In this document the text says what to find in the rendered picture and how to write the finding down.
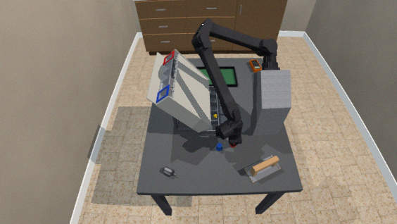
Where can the blue plug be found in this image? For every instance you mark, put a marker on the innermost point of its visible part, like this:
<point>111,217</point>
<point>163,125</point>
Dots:
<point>219,147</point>

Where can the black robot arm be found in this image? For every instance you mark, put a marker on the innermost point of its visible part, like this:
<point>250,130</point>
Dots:
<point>202,46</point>

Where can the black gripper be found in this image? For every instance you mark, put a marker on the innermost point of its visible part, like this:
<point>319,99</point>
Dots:
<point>237,140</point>

